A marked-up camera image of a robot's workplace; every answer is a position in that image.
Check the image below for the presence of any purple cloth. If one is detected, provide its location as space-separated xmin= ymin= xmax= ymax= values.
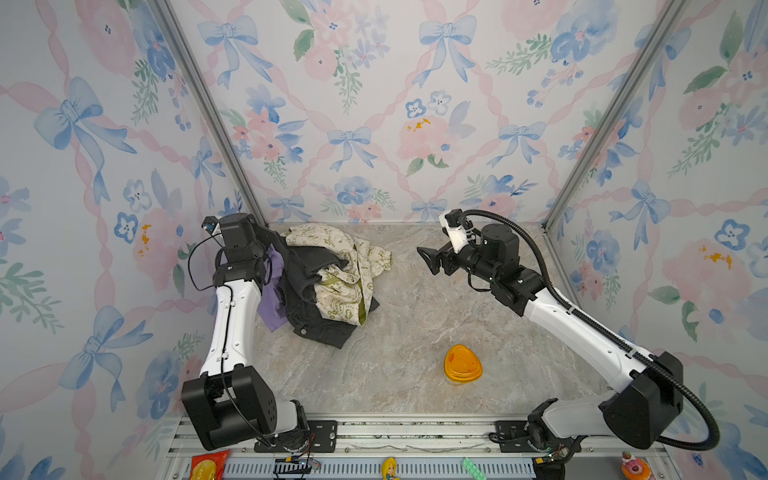
xmin=257 ymin=246 xmax=288 ymax=332

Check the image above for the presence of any left aluminium corner post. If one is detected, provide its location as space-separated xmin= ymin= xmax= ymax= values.
xmin=148 ymin=0 xmax=269 ymax=227

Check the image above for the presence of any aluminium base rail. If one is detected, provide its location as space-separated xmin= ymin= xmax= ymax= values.
xmin=157 ymin=413 xmax=682 ymax=480

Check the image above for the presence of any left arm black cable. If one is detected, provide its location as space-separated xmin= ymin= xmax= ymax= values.
xmin=187 ymin=230 xmax=313 ymax=469

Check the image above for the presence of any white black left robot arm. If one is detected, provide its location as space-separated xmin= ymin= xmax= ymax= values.
xmin=181 ymin=213 xmax=311 ymax=452

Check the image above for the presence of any black corrugated cable conduit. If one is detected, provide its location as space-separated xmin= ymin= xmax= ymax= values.
xmin=460 ymin=208 xmax=721 ymax=452

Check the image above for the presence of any cream green printed cloth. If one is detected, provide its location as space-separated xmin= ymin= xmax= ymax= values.
xmin=286 ymin=223 xmax=392 ymax=326

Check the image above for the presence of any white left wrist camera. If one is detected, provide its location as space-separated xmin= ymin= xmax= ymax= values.
xmin=201 ymin=216 xmax=221 ymax=237

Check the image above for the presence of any right aluminium corner post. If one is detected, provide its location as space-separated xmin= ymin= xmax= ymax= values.
xmin=542 ymin=0 xmax=689 ymax=234

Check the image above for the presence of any red snack packet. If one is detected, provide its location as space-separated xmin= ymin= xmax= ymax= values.
xmin=189 ymin=450 xmax=231 ymax=480

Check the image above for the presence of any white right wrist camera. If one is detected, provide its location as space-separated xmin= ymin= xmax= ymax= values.
xmin=439 ymin=209 xmax=475 ymax=254

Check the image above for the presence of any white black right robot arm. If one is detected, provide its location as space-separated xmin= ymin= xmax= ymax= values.
xmin=417 ymin=224 xmax=683 ymax=452

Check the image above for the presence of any dark grey cloth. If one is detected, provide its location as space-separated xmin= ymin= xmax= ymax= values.
xmin=259 ymin=230 xmax=379 ymax=349

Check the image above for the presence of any aluminium corner post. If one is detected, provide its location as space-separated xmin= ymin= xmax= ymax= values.
xmin=542 ymin=0 xmax=689 ymax=234
xmin=148 ymin=0 xmax=269 ymax=227

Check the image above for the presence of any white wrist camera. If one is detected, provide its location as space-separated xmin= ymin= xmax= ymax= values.
xmin=439 ymin=209 xmax=475 ymax=254
xmin=201 ymin=216 xmax=221 ymax=237

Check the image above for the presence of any orange plastic lid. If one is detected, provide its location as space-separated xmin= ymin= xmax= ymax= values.
xmin=443 ymin=344 xmax=483 ymax=384

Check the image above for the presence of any yellow haired figurine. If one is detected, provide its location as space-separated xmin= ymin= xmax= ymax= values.
xmin=381 ymin=457 xmax=399 ymax=480

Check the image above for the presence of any green toy piece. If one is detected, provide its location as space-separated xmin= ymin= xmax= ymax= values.
xmin=461 ymin=458 xmax=487 ymax=480

